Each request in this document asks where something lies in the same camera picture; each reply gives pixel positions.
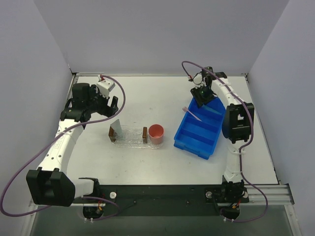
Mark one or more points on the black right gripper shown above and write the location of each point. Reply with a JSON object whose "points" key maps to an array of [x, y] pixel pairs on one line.
{"points": [[202, 96]]}

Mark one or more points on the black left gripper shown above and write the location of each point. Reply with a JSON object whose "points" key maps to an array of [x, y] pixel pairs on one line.
{"points": [[106, 105]]}

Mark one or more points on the white toothpaste tube green cap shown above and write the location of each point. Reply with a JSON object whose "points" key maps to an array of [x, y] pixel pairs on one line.
{"points": [[116, 126]]}

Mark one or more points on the clear acrylic toothbrush holder rack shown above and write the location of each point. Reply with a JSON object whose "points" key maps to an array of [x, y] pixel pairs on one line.
{"points": [[130, 136]]}

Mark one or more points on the pink plastic cup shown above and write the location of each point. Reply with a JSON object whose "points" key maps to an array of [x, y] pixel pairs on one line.
{"points": [[156, 133]]}

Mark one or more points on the blue toothpaste tube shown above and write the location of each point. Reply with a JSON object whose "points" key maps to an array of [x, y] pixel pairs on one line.
{"points": [[210, 109]]}

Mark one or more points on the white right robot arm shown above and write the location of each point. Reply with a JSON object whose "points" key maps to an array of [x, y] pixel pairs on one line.
{"points": [[237, 124]]}

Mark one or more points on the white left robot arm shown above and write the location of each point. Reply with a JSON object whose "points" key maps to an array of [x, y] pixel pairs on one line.
{"points": [[49, 184]]}

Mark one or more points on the pink toothbrush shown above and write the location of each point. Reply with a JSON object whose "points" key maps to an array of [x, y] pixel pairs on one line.
{"points": [[186, 110]]}

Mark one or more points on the clear textured glass tray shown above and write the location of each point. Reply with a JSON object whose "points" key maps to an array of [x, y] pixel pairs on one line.
{"points": [[149, 145]]}

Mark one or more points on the blue plastic compartment bin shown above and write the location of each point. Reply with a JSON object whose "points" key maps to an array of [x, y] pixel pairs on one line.
{"points": [[200, 137]]}

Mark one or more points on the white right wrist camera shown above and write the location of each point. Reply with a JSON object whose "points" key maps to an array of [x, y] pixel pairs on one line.
{"points": [[196, 79]]}

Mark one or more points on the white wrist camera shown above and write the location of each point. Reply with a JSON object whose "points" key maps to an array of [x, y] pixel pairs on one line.
{"points": [[104, 86], [196, 79]]}

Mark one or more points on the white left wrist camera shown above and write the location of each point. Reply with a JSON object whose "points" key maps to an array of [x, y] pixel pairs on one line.
{"points": [[104, 86]]}

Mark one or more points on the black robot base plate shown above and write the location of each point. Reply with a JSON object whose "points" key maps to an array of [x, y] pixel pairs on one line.
{"points": [[165, 200]]}

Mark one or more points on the aluminium frame rail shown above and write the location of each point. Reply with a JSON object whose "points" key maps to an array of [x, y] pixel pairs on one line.
{"points": [[275, 194]]}

